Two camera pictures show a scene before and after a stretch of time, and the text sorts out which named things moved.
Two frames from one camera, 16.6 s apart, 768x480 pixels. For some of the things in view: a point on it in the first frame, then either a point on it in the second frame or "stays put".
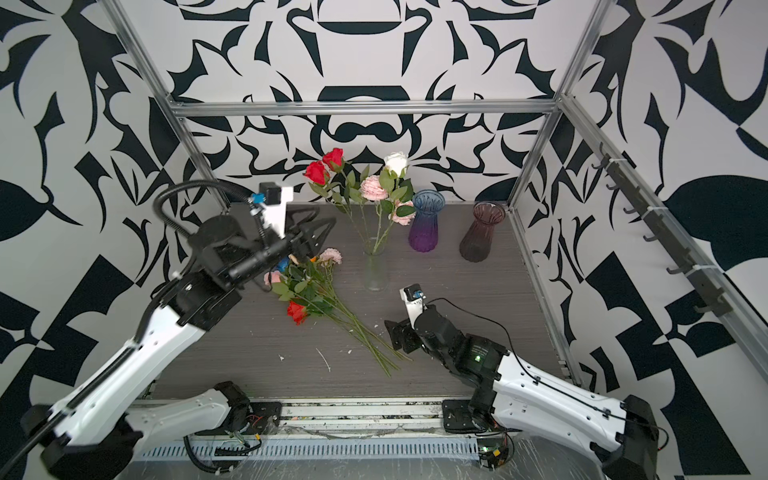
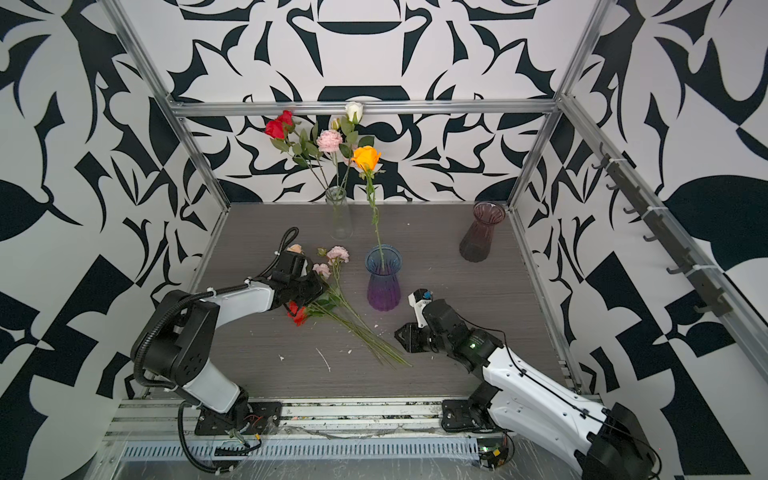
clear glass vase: (375, 271) -> (341, 228)
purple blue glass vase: (423, 229) -> (383, 290)
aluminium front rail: (367, 421) stays put
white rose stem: (394, 181) -> (354, 112)
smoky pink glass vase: (476, 242) stays put
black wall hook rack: (709, 294) stays put
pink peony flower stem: (374, 188) -> (329, 141)
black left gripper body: (299, 244) -> (307, 289)
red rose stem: (329, 176) -> (282, 129)
